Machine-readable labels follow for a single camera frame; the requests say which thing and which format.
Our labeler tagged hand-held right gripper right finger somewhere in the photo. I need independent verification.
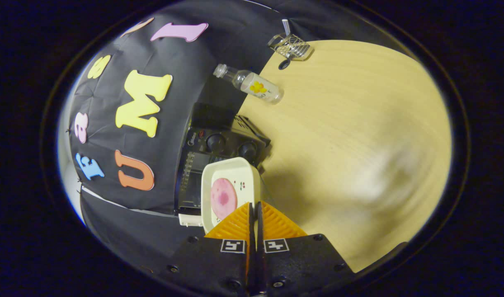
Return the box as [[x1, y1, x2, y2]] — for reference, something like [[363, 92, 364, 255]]
[[256, 201, 356, 294]]

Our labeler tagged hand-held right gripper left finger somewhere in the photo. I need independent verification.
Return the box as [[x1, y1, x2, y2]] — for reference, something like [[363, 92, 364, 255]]
[[161, 202, 252, 295]]

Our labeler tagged pink ham slice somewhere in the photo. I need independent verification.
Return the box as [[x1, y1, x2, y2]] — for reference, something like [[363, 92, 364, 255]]
[[210, 178, 238, 220]]

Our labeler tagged cream rectangular plate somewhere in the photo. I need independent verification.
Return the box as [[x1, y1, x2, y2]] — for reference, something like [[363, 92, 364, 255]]
[[201, 157, 261, 234]]

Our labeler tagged black electric oven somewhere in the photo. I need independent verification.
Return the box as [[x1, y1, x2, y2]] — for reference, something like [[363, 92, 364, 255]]
[[174, 102, 271, 217]]

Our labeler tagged clear bottle with yellow print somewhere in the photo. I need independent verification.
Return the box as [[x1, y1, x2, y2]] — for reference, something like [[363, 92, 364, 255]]
[[213, 64, 284, 104]]

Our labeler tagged wire mesh holder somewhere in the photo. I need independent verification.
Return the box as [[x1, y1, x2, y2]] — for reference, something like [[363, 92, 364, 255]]
[[268, 33, 313, 61]]

